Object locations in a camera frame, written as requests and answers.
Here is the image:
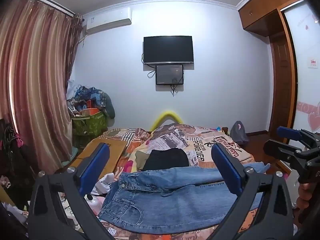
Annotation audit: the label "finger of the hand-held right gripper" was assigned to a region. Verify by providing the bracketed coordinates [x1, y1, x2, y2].
[276, 126, 320, 143]
[263, 139, 305, 166]

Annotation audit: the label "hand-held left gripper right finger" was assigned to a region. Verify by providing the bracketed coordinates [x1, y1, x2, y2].
[211, 142, 296, 240]

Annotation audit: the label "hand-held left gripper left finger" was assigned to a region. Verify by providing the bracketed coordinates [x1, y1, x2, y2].
[26, 142, 118, 240]

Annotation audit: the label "blue denim pants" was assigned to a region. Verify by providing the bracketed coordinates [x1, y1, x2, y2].
[97, 166, 272, 234]

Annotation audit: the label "person's right hand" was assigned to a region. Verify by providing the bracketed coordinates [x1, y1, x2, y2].
[298, 181, 312, 210]

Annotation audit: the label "white printed cloth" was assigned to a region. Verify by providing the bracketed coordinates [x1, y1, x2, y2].
[90, 172, 116, 196]

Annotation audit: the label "printed orange blanket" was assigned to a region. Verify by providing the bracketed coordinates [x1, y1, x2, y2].
[100, 123, 297, 240]

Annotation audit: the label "grey bag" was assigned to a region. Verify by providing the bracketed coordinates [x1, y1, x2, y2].
[229, 120, 248, 145]

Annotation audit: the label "green storage bag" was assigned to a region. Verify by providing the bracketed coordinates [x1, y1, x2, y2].
[71, 110, 107, 136]

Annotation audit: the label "white heart-print sliding door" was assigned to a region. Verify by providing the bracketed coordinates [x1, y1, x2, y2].
[280, 0, 320, 142]

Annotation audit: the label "black folded garment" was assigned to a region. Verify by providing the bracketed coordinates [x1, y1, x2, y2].
[142, 148, 190, 172]

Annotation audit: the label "brown wooden wardrobe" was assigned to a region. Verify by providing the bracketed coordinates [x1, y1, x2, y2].
[237, 0, 304, 140]

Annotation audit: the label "pile of mixed clothes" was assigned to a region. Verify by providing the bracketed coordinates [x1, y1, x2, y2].
[66, 80, 116, 118]

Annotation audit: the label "yellow foam tube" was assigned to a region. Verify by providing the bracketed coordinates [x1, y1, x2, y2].
[150, 110, 185, 133]

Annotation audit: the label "dark hanging clothes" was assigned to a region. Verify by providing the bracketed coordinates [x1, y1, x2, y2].
[0, 119, 38, 212]

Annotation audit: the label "striped pink curtain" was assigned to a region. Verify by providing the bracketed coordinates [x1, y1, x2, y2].
[0, 0, 83, 178]

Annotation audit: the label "white air conditioner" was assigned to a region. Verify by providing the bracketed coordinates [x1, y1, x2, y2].
[82, 7, 132, 34]

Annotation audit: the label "black looped cable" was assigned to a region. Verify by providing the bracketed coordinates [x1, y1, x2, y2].
[141, 52, 157, 79]

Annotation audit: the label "small black wall monitor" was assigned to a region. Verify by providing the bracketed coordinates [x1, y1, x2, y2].
[155, 64, 184, 85]

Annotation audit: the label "black wall television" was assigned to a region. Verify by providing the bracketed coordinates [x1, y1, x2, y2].
[143, 35, 195, 65]

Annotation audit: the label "white curtain rail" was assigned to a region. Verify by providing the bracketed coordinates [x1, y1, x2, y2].
[20, 0, 76, 17]

